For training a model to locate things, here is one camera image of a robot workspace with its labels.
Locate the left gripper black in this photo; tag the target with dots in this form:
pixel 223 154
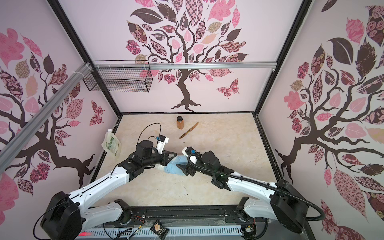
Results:
pixel 165 158

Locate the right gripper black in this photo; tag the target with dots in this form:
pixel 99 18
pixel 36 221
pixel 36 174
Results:
pixel 187 169

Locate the light blue bear hoodie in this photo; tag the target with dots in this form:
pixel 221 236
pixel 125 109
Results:
pixel 175 166

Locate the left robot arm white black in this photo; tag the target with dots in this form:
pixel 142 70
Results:
pixel 68 215

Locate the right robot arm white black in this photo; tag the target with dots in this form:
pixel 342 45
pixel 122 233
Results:
pixel 264 195

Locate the wooden knife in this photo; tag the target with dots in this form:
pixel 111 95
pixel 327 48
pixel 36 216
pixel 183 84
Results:
pixel 188 131

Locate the amber spice jar black lid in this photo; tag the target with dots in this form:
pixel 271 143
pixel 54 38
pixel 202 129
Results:
pixel 180 122

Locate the white green refill pouch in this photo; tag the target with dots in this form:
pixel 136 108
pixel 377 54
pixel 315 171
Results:
pixel 111 144

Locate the small black brown packet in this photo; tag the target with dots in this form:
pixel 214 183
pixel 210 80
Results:
pixel 158 229

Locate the red marker pen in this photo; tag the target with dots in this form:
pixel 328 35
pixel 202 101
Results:
pixel 85 234

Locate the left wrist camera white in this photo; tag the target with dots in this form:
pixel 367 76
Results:
pixel 161 142

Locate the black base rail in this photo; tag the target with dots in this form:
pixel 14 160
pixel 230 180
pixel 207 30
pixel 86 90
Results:
pixel 186 213

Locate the white slotted cable duct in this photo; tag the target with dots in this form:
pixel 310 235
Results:
pixel 170 233

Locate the black wire basket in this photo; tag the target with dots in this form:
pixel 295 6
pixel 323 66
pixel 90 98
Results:
pixel 120 76

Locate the rear aluminium rail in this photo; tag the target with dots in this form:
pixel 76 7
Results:
pixel 171 66

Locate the aluminium rail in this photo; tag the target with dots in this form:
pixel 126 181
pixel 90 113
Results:
pixel 171 66
pixel 11 150

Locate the left aluminium rail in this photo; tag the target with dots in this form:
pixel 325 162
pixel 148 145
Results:
pixel 11 150

